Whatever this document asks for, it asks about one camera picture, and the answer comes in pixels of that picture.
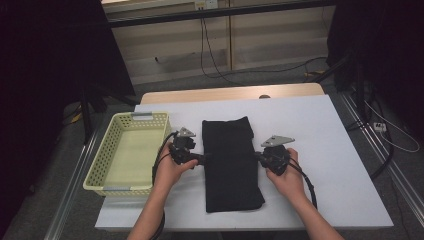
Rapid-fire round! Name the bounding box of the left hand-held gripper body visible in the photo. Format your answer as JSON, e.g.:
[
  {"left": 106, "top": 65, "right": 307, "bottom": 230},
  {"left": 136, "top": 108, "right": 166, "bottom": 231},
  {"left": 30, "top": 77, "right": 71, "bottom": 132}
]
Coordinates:
[{"left": 168, "top": 127, "right": 198, "bottom": 166}]

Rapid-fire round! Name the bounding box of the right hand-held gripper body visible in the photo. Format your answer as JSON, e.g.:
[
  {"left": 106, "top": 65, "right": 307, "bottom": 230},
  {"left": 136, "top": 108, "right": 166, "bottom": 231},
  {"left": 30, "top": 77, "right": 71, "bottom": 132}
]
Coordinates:
[{"left": 260, "top": 134, "right": 296, "bottom": 177}]

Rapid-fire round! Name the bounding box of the black t-shirt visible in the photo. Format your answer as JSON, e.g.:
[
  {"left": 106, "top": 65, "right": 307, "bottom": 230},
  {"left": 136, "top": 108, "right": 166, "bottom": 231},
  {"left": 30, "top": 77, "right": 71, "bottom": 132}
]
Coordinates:
[{"left": 201, "top": 115, "right": 267, "bottom": 214}]

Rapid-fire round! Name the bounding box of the pale yellow perforated basket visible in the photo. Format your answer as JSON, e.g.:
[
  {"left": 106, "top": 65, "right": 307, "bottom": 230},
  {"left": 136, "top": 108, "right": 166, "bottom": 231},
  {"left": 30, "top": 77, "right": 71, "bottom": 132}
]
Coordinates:
[{"left": 82, "top": 110, "right": 173, "bottom": 198}]

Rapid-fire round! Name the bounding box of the person's right hand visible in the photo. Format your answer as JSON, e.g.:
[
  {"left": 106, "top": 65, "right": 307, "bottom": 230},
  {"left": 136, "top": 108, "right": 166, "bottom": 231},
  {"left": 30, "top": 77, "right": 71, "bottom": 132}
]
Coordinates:
[{"left": 265, "top": 148, "right": 309, "bottom": 203}]

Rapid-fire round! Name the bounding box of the person's left hand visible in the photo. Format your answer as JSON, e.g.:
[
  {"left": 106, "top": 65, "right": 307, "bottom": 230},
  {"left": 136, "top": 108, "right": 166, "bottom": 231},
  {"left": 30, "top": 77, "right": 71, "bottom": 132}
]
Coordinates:
[{"left": 152, "top": 142, "right": 200, "bottom": 198}]

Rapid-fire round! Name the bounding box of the black tripod stand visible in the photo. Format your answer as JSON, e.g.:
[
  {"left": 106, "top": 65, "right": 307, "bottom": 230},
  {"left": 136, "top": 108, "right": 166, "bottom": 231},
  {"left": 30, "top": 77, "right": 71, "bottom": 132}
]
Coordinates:
[{"left": 78, "top": 84, "right": 138, "bottom": 145}]

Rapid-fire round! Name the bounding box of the black metal stand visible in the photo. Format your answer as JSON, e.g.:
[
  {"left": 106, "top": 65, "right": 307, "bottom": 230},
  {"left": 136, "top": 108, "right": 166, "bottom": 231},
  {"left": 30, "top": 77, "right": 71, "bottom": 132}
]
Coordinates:
[{"left": 304, "top": 53, "right": 368, "bottom": 125}]

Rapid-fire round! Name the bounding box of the beige wooden cabinet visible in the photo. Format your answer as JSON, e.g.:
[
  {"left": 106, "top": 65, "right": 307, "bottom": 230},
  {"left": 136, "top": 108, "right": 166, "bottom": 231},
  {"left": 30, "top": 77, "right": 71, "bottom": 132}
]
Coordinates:
[{"left": 100, "top": 0, "right": 336, "bottom": 86}]

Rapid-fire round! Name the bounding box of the black horizontal bar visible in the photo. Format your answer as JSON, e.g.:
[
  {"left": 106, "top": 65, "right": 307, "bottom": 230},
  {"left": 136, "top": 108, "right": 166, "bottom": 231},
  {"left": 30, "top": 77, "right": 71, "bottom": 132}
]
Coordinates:
[{"left": 105, "top": 0, "right": 338, "bottom": 29}]

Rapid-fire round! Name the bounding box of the black curtain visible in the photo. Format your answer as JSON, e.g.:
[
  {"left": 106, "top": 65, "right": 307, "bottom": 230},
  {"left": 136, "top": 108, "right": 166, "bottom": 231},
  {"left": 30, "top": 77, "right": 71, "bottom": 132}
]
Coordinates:
[
  {"left": 0, "top": 0, "right": 136, "bottom": 201},
  {"left": 326, "top": 0, "right": 424, "bottom": 134}
]

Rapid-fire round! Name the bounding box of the left hand-held gripper cable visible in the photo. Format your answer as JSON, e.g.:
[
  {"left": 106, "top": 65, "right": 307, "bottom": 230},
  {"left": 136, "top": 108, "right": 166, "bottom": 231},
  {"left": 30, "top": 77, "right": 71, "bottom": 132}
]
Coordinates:
[{"left": 151, "top": 130, "right": 179, "bottom": 240}]

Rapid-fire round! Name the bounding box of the hand-held gripper cable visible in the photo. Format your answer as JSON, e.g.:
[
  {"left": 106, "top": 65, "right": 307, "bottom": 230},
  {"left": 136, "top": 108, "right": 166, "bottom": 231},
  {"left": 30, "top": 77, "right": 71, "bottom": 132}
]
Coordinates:
[
  {"left": 288, "top": 156, "right": 318, "bottom": 211},
  {"left": 151, "top": 130, "right": 179, "bottom": 240}
]

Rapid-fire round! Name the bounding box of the right hand-held gripper cable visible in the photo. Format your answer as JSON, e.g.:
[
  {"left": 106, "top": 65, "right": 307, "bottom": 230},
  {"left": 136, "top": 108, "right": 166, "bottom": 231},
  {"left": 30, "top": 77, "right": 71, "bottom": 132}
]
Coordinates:
[{"left": 288, "top": 156, "right": 318, "bottom": 211}]

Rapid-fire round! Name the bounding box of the black hanging cable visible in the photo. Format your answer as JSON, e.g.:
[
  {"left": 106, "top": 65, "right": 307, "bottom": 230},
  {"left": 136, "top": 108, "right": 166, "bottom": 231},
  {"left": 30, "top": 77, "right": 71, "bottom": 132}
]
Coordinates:
[
  {"left": 202, "top": 17, "right": 241, "bottom": 86},
  {"left": 199, "top": 17, "right": 329, "bottom": 81}
]

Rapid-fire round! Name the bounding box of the thick black floor cable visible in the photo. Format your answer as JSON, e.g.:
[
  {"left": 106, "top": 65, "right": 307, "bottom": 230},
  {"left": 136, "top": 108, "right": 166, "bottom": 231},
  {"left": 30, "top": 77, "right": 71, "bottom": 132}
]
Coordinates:
[{"left": 344, "top": 83, "right": 396, "bottom": 181}]

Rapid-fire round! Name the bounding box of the aluminium floor rail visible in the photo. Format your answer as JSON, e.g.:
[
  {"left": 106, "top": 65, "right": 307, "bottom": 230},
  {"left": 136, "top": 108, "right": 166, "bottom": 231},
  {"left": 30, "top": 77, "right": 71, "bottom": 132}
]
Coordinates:
[
  {"left": 43, "top": 128, "right": 101, "bottom": 240},
  {"left": 338, "top": 91, "right": 424, "bottom": 218}
]

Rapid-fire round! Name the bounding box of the white floor cable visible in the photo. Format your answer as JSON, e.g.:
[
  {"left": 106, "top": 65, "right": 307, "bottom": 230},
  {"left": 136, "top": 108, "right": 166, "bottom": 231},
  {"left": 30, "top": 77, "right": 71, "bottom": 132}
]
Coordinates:
[{"left": 363, "top": 99, "right": 422, "bottom": 154}]

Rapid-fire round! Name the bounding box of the white wall socket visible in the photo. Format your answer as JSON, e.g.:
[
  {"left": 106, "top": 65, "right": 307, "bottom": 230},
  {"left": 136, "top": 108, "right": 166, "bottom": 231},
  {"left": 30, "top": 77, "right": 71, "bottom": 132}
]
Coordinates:
[{"left": 194, "top": 0, "right": 218, "bottom": 10}]

